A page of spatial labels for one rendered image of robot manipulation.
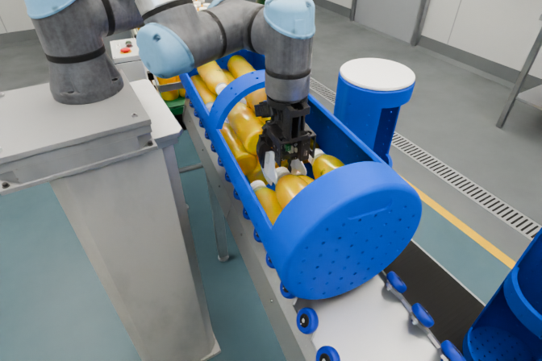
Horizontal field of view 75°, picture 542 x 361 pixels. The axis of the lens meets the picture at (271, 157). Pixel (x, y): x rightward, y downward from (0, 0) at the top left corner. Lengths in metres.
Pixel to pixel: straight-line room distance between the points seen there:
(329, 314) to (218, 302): 1.14
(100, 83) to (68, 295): 1.43
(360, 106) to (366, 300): 0.76
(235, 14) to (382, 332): 0.63
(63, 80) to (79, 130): 0.14
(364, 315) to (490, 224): 1.80
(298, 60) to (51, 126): 0.50
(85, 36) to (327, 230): 0.60
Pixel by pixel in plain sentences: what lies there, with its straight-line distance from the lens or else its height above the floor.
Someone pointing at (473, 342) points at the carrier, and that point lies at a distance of 1.77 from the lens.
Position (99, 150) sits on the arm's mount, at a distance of 0.76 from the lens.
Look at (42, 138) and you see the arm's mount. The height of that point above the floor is 1.23.
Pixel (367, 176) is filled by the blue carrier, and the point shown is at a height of 1.23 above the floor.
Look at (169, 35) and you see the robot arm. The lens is 0.51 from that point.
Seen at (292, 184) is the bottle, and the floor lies 1.15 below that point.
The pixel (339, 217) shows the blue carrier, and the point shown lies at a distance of 0.55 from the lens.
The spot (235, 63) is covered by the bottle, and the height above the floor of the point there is 1.13.
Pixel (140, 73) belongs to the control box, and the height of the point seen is 1.03.
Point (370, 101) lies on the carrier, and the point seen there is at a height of 0.98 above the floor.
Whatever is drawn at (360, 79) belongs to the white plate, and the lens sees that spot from 1.35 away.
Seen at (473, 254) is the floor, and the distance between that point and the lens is 2.28.
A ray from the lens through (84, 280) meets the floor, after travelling 2.13.
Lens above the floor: 1.59
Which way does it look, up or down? 38 degrees down
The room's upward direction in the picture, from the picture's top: straight up
